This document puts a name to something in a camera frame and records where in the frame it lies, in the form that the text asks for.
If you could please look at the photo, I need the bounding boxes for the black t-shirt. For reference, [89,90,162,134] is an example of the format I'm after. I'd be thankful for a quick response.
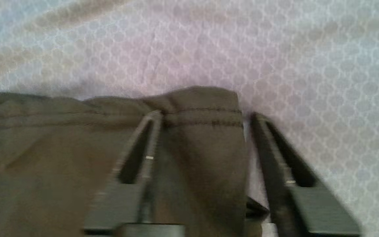
[0,86,269,237]

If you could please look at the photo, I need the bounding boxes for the blue bed sheet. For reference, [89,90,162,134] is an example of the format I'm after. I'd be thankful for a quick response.
[0,0,379,237]

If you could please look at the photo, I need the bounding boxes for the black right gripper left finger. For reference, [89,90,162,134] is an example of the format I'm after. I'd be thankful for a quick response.
[84,110,164,231]

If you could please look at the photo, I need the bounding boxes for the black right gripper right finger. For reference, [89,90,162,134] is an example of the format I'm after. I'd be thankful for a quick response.
[250,112,362,237]

